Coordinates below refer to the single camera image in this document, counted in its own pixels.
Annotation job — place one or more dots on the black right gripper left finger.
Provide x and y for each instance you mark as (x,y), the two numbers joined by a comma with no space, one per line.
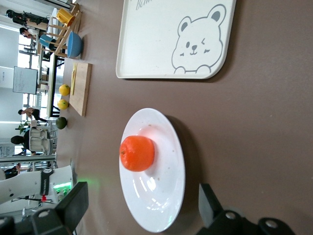
(73,208)

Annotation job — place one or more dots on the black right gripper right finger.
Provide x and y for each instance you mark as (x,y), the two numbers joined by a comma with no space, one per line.
(209,208)

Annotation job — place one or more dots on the white round plate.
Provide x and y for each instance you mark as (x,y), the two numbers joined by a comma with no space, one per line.
(161,191)

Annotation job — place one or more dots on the orange mandarin fruit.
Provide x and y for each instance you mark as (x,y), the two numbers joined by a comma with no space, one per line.
(137,153)

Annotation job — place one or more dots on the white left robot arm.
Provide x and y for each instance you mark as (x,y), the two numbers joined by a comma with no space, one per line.
(24,181)

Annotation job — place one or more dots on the white chair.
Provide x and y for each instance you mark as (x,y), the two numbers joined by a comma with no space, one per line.
(40,142)

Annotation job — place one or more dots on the dark green lime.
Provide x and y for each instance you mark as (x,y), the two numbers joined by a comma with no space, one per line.
(61,123)

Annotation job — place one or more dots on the seated person with black hair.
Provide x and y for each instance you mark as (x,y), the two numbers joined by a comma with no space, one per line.
(18,140)

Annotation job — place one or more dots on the person bending in dark trousers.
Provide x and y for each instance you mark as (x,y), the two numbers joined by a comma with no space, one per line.
(31,113)

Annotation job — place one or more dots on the yellow lemon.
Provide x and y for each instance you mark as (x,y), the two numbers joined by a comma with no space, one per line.
(64,89)
(63,104)

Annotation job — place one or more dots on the wooden cutting board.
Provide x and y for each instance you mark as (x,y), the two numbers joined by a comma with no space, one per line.
(82,93)

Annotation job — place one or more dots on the yellow plastic knife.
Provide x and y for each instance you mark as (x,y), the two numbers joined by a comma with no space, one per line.
(75,73)

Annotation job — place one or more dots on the whiteboard on stand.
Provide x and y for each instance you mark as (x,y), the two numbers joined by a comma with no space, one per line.
(25,80)

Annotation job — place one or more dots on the blue bowl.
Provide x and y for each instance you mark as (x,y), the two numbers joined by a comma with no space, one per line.
(74,44)

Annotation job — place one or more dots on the blue stool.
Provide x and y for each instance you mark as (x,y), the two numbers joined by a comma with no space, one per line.
(46,41)

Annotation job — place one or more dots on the wooden mug rack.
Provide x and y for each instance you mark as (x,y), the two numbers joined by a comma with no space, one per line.
(61,36)

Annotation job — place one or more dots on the cream tray with bear print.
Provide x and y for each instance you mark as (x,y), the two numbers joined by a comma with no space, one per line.
(151,44)

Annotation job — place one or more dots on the person in white shirt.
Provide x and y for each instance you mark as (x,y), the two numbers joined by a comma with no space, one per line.
(28,33)

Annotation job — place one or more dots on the yellow mug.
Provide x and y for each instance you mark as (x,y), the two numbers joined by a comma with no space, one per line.
(64,17)

